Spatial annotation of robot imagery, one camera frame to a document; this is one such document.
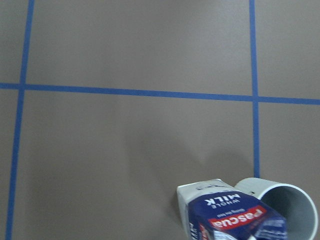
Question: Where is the white ribbed mug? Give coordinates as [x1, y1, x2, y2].
[235, 177, 319, 240]

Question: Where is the blue white milk carton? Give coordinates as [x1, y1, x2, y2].
[176, 179, 289, 240]

